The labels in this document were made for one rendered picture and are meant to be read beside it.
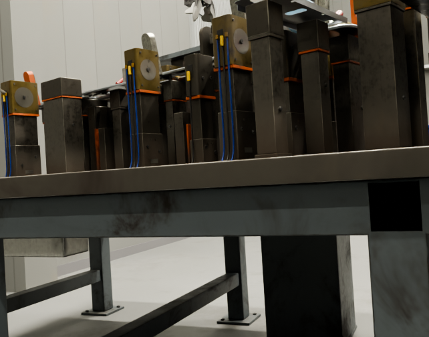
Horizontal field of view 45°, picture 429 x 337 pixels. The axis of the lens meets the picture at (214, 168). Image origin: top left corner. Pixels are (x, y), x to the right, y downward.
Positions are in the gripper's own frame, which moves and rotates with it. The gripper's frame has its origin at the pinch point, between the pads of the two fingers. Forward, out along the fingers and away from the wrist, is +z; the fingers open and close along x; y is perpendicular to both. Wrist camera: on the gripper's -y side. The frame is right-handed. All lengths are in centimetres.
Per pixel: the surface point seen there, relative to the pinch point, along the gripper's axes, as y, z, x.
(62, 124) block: 27, 38, 50
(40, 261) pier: 180, 108, -69
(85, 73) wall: 209, -35, -151
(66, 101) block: 26, 31, 49
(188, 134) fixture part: -17, 45, 43
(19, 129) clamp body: 52, 37, 46
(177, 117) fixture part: -13, 40, 43
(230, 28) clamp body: -45, 24, 66
